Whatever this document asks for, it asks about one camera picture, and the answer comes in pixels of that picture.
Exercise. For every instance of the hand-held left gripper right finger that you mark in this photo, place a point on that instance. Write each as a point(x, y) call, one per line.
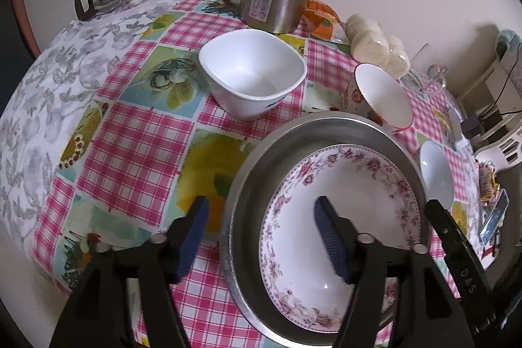
point(330, 238)

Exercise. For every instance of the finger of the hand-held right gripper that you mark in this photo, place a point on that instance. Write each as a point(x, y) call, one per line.
point(465, 274)

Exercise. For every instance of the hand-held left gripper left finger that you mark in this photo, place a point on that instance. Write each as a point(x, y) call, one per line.
point(191, 238)

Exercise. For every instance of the pink floral round plate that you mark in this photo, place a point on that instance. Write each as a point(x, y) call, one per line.
point(367, 217)

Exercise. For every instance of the stainless steel plate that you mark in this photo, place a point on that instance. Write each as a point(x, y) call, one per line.
point(253, 201)

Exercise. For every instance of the pale blue floral bowl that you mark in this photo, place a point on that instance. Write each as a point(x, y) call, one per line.
point(436, 172)

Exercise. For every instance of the strawberry print bowl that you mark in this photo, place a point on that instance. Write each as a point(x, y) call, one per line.
point(383, 95)

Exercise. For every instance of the white square bowl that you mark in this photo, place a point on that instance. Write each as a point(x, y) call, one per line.
point(253, 66)

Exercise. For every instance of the smartphone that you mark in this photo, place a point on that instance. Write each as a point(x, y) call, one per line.
point(493, 217)

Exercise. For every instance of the yellow candy packet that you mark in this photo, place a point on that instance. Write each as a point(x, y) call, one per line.
point(487, 181)

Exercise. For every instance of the pink plaid fruit tablecloth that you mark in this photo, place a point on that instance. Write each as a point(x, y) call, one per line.
point(134, 144)

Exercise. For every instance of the white lattice rack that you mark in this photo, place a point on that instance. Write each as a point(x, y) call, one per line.
point(505, 146)

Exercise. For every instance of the black charger adapter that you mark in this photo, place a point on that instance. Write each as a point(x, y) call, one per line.
point(473, 128)

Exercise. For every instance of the clear glass mug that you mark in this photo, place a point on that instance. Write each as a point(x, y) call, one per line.
point(424, 75)

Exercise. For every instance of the bag of steamed buns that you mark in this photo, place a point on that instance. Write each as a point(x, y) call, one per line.
point(375, 42)

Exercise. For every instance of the orange snack bag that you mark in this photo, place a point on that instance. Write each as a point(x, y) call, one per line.
point(322, 20)

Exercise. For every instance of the teal cloth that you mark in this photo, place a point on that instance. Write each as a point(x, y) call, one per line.
point(507, 40)

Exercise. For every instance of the reddish brown chair back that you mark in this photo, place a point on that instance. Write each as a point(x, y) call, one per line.
point(24, 17)

